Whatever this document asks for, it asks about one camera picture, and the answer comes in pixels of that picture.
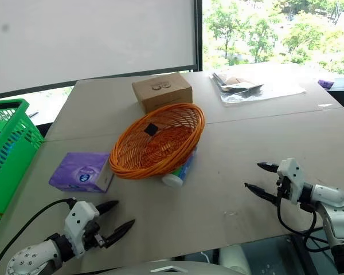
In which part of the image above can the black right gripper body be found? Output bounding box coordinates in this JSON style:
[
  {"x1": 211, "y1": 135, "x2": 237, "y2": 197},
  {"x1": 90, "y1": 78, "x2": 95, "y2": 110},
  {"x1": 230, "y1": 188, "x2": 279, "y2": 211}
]
[{"x1": 276, "y1": 175, "x2": 292, "y2": 201}]

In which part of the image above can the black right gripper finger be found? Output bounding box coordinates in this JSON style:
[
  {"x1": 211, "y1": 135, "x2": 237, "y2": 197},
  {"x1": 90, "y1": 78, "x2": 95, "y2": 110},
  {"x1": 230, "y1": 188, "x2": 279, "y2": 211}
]
[
  {"x1": 256, "y1": 162, "x2": 280, "y2": 174},
  {"x1": 244, "y1": 182, "x2": 279, "y2": 205}
]

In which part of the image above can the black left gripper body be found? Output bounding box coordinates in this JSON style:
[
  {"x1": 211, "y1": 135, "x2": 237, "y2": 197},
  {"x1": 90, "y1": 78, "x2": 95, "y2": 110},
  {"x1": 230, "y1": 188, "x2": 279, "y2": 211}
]
[{"x1": 84, "y1": 218, "x2": 107, "y2": 250}]

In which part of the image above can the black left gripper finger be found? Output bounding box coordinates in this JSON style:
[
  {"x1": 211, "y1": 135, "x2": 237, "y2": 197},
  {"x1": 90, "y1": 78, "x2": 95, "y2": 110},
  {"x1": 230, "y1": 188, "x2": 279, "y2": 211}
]
[
  {"x1": 103, "y1": 219, "x2": 136, "y2": 249},
  {"x1": 95, "y1": 200, "x2": 119, "y2": 219}
]

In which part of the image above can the orange wicker basket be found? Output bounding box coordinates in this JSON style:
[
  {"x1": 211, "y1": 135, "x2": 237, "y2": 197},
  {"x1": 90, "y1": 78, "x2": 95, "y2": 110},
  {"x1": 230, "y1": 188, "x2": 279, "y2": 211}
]
[{"x1": 108, "y1": 103, "x2": 206, "y2": 180}]

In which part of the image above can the green plastic shopping basket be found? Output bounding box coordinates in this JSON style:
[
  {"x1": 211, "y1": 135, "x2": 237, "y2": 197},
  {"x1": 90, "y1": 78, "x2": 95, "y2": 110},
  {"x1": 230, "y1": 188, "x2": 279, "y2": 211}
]
[{"x1": 0, "y1": 98, "x2": 45, "y2": 242}]

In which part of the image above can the purple tissue box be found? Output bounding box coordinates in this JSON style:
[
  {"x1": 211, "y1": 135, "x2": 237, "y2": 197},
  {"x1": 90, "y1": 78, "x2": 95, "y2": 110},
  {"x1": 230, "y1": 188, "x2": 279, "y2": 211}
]
[{"x1": 48, "y1": 152, "x2": 115, "y2": 194}]

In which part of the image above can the white rounded robot leg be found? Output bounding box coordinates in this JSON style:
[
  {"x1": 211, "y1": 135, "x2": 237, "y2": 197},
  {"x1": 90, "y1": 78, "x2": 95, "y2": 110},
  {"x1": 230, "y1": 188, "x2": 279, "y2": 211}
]
[{"x1": 218, "y1": 244, "x2": 252, "y2": 275}]

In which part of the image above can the white-capped bottle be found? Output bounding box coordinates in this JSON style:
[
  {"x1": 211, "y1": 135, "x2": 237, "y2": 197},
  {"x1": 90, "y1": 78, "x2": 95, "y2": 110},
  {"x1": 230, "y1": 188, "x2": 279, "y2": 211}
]
[{"x1": 161, "y1": 145, "x2": 199, "y2": 188}]

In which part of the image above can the clear plastic bag with papers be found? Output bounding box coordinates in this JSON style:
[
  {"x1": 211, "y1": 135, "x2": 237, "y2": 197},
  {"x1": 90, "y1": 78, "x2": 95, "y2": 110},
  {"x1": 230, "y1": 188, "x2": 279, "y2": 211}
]
[{"x1": 208, "y1": 71, "x2": 307, "y2": 108}]

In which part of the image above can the black square tag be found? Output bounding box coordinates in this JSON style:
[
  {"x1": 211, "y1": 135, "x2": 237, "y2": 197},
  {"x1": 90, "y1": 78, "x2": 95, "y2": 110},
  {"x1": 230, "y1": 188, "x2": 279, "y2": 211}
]
[{"x1": 144, "y1": 123, "x2": 159, "y2": 137}]

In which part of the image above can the brown cardboard box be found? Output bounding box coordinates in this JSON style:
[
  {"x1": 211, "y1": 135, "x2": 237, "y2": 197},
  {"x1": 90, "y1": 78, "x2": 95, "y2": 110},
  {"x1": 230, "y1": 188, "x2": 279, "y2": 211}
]
[{"x1": 131, "y1": 72, "x2": 194, "y2": 114}]

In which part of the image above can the white projection screen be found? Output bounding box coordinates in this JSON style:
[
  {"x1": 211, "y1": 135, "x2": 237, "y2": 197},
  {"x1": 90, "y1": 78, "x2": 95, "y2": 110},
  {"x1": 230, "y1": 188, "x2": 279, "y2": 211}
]
[{"x1": 0, "y1": 0, "x2": 204, "y2": 100}]

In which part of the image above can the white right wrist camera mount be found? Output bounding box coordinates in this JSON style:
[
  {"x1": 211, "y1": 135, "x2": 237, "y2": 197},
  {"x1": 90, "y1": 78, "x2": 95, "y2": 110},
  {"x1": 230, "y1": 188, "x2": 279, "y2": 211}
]
[{"x1": 276, "y1": 158, "x2": 305, "y2": 205}]

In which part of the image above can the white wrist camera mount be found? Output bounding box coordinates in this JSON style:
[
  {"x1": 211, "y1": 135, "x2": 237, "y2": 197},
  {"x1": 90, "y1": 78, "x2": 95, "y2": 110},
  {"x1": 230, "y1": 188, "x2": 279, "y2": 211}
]
[
  {"x1": 63, "y1": 200, "x2": 100, "y2": 256},
  {"x1": 276, "y1": 158, "x2": 305, "y2": 205}
]

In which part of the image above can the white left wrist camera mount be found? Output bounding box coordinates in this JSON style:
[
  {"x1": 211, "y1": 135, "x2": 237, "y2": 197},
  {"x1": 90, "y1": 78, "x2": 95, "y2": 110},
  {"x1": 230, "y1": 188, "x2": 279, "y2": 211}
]
[{"x1": 63, "y1": 200, "x2": 100, "y2": 256}]

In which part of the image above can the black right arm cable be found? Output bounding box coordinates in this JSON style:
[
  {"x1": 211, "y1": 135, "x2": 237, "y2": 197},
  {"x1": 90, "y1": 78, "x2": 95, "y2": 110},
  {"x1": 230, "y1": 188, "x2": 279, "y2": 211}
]
[{"x1": 276, "y1": 188, "x2": 331, "y2": 253}]

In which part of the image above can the black window frame post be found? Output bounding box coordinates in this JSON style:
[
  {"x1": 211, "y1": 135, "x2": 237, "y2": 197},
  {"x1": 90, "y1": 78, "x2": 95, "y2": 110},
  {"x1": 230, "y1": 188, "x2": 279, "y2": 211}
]
[{"x1": 193, "y1": 0, "x2": 204, "y2": 72}]

